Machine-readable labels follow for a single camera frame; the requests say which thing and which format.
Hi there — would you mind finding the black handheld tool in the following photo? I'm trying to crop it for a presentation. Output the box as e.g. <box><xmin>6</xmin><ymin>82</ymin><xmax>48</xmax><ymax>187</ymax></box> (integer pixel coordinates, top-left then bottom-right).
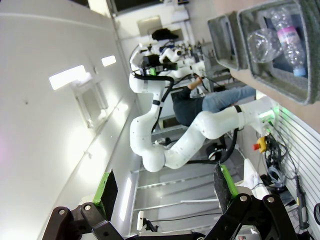
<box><xmin>295</xmin><ymin>174</ymin><xmax>309</xmax><ymax>232</ymax></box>

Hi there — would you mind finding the grey fabric basket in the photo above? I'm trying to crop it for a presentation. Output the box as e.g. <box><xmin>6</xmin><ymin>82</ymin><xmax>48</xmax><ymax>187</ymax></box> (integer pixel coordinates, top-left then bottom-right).
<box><xmin>207</xmin><ymin>11</ymin><xmax>248</xmax><ymax>71</ymax></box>
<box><xmin>236</xmin><ymin>0</ymin><xmax>320</xmax><ymax>106</ymax></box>

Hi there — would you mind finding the seated person in blue jeans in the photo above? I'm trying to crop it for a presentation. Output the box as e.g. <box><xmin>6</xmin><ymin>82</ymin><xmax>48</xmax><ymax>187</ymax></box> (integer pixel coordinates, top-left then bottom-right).
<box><xmin>172</xmin><ymin>84</ymin><xmax>258</xmax><ymax>129</ymax></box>

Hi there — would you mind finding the yellow red emergency stop button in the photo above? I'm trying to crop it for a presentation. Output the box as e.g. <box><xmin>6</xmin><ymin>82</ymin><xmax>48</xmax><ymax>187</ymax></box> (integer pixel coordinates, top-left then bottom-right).
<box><xmin>252</xmin><ymin>136</ymin><xmax>268</xmax><ymax>153</ymax></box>

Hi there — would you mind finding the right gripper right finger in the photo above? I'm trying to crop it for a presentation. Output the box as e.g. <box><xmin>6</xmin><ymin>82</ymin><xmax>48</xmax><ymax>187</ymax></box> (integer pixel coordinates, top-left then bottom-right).
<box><xmin>203</xmin><ymin>162</ymin><xmax>301</xmax><ymax>240</ymax></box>

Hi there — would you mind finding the clear bottle with pink label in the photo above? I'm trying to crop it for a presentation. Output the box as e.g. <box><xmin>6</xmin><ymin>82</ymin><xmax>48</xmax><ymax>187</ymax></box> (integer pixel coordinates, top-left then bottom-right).
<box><xmin>269</xmin><ymin>6</ymin><xmax>308</xmax><ymax>77</ymax></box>

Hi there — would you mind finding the bystander in black jacket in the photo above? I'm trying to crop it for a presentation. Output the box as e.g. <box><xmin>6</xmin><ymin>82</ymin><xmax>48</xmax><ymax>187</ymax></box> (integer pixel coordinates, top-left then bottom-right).
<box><xmin>151</xmin><ymin>28</ymin><xmax>179</xmax><ymax>41</ymax></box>

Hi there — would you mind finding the grey wall panel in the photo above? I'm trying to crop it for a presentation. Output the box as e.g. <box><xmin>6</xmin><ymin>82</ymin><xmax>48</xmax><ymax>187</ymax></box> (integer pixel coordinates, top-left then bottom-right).
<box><xmin>136</xmin><ymin>16</ymin><xmax>161</xmax><ymax>34</ymax></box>

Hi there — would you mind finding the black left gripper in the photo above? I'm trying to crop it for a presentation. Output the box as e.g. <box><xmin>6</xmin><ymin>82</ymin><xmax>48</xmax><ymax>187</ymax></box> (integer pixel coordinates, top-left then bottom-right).
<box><xmin>142</xmin><ymin>55</ymin><xmax>179</xmax><ymax>76</ymax></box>

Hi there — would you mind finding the white slotted mounting rail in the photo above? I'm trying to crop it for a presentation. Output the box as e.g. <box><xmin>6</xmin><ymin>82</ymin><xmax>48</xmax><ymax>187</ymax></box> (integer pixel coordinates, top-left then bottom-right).
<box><xmin>272</xmin><ymin>104</ymin><xmax>320</xmax><ymax>226</ymax></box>

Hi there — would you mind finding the black cable sleeve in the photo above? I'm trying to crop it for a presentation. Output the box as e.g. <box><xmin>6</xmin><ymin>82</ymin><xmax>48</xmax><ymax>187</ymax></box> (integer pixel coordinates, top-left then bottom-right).
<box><xmin>132</xmin><ymin>72</ymin><xmax>176</xmax><ymax>133</ymax></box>

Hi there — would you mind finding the bundle of black cables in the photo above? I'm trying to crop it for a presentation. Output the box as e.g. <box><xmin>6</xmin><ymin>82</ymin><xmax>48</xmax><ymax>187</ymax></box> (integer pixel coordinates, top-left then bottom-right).
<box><xmin>264</xmin><ymin>134</ymin><xmax>301</xmax><ymax>191</ymax></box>

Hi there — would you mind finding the white ceiling vent frame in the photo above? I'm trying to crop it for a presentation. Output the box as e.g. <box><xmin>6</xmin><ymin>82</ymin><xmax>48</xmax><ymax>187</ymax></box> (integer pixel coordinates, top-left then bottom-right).
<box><xmin>71</xmin><ymin>74</ymin><xmax>109</xmax><ymax>129</ymax></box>

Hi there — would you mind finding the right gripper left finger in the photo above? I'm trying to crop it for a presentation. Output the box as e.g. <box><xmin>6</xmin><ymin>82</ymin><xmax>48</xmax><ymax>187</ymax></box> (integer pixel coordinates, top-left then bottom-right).
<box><xmin>41</xmin><ymin>168</ymin><xmax>141</xmax><ymax>240</ymax></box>

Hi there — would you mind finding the rectangular ceiling light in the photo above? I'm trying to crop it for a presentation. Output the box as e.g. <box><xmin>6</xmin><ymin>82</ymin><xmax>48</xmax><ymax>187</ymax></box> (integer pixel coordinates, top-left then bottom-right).
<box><xmin>101</xmin><ymin>55</ymin><xmax>117</xmax><ymax>68</ymax></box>
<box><xmin>48</xmin><ymin>64</ymin><xmax>92</xmax><ymax>91</ymax></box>

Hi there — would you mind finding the clear plastic container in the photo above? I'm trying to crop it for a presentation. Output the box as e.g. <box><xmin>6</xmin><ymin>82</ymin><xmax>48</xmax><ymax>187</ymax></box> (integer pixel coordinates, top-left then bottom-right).
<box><xmin>246</xmin><ymin>27</ymin><xmax>285</xmax><ymax>64</ymax></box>

